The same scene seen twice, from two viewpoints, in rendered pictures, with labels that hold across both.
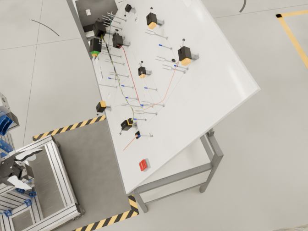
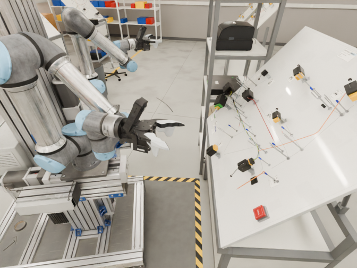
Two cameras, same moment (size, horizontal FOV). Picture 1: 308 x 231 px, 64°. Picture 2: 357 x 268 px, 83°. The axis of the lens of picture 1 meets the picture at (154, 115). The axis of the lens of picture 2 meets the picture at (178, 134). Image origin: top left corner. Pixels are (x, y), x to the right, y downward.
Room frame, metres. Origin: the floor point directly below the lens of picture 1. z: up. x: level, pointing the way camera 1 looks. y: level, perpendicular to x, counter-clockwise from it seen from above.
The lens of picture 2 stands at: (-0.13, 0.32, 1.95)
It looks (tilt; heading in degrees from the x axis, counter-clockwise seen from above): 38 degrees down; 15
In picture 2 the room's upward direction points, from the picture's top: straight up
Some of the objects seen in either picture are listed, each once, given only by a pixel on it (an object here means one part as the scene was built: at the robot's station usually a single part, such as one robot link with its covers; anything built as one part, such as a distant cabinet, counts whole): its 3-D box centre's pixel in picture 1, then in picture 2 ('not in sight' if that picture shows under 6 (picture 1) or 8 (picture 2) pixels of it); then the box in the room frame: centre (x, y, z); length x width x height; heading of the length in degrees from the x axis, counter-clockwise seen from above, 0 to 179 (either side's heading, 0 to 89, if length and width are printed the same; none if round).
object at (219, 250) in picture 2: (109, 117); (213, 166); (0.94, 0.33, 0.83); 1.18 x 0.05 x 0.06; 12
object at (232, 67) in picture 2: not in sight; (246, 47); (4.33, 0.08, 0.83); 1.18 x 0.72 x 1.65; 3
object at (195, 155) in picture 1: (152, 119); (249, 187); (1.00, 0.02, 0.60); 1.17 x 0.58 x 0.40; 12
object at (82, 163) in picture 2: not in sight; (85, 153); (0.49, 0.99, 1.21); 0.15 x 0.15 x 0.10
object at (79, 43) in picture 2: not in sight; (83, 55); (1.04, 1.28, 1.54); 0.15 x 0.12 x 0.55; 48
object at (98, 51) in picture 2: not in sight; (95, 41); (5.05, 4.02, 0.54); 0.99 x 0.50 x 1.08; 5
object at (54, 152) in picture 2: not in sight; (37, 115); (0.36, 1.00, 1.54); 0.15 x 0.12 x 0.55; 176
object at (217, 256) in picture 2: not in sight; (215, 217); (0.67, 0.26, 0.60); 0.55 x 0.03 x 0.39; 12
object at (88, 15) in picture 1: (97, 11); (223, 84); (1.82, 0.36, 1.09); 0.35 x 0.33 x 0.07; 12
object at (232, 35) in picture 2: not in sight; (232, 35); (1.78, 0.35, 1.56); 0.30 x 0.23 x 0.19; 103
